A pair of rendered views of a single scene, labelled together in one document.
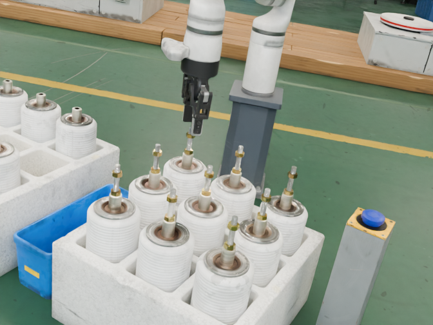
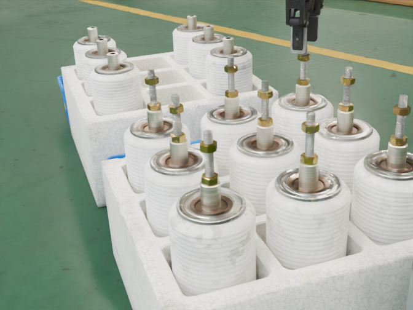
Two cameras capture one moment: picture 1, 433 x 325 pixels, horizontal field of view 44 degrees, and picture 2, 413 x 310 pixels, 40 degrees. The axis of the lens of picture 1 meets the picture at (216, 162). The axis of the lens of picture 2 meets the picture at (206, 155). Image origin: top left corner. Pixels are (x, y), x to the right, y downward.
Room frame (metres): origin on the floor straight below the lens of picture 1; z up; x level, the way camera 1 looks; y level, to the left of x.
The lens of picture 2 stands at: (0.34, -0.42, 0.57)
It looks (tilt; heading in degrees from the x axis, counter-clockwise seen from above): 26 degrees down; 45
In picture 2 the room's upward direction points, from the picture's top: 3 degrees counter-clockwise
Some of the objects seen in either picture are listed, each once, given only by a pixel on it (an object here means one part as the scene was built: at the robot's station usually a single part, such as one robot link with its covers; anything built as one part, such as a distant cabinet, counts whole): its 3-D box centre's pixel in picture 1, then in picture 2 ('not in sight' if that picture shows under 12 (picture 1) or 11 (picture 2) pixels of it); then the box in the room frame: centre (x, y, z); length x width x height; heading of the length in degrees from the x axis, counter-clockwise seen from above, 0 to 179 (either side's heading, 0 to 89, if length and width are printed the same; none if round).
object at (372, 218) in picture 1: (372, 219); not in sight; (0.81, -0.28, 0.32); 0.04 x 0.04 x 0.02
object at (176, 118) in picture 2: (171, 208); (177, 123); (0.76, 0.06, 0.30); 0.01 x 0.01 x 0.08
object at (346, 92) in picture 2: (238, 162); (346, 95); (0.98, -0.04, 0.30); 0.01 x 0.01 x 0.08
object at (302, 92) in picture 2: (187, 160); (302, 94); (1.03, 0.06, 0.26); 0.02 x 0.02 x 0.03
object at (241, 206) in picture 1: (227, 221); (340, 187); (0.98, -0.04, 0.16); 0.10 x 0.10 x 0.18
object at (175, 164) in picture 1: (186, 165); (302, 102); (1.03, 0.06, 0.25); 0.08 x 0.08 x 0.01
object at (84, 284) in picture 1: (192, 274); (265, 246); (0.87, 0.01, 0.09); 0.39 x 0.39 x 0.18; 63
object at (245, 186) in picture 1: (234, 184); (344, 129); (0.98, -0.04, 0.25); 0.08 x 0.08 x 0.01
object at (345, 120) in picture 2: (234, 179); (345, 120); (0.98, -0.04, 0.26); 0.02 x 0.02 x 0.03
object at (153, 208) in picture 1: (149, 223); (233, 168); (0.92, 0.12, 0.16); 0.10 x 0.10 x 0.18
